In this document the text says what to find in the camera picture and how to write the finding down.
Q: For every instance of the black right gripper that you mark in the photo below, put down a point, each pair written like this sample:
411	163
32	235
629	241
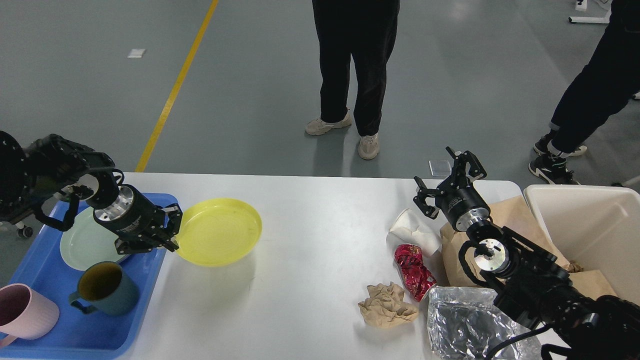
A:
456	197

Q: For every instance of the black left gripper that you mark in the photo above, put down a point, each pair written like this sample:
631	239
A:
139	224

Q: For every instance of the yellow plastic plate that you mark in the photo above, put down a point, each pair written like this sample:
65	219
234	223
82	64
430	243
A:
218	232

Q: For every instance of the dark teal mug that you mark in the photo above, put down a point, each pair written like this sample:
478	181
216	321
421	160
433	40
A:
105	287

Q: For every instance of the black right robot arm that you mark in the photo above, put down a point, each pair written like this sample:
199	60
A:
531	288

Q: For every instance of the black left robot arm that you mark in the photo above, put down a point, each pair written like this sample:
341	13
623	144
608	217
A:
49	178

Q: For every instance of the crushed white paper cup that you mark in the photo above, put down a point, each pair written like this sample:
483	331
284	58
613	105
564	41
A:
410	228

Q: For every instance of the pale green plate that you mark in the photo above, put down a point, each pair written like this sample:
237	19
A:
88	243

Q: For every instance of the brown paper bag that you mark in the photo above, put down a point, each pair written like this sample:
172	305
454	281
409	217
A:
515	214

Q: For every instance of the red crumpled foil wrapper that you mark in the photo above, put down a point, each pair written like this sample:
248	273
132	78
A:
416	276

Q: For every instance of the blue plastic tray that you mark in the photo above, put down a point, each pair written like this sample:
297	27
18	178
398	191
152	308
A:
78	336

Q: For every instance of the crumpled brown paper ball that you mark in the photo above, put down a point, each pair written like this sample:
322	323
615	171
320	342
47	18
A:
385	308

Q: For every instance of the silver foil bag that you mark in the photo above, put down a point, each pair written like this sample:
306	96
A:
463	323

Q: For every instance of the pink ribbed mug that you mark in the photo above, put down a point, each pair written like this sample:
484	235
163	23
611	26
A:
25	314

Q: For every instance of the white plastic bin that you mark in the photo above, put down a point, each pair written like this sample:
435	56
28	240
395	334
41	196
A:
598	227

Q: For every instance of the person in black with beige shoes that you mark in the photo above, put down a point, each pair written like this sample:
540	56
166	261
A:
356	39

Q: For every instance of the person in dark trousers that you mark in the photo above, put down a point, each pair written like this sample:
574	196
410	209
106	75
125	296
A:
603	88

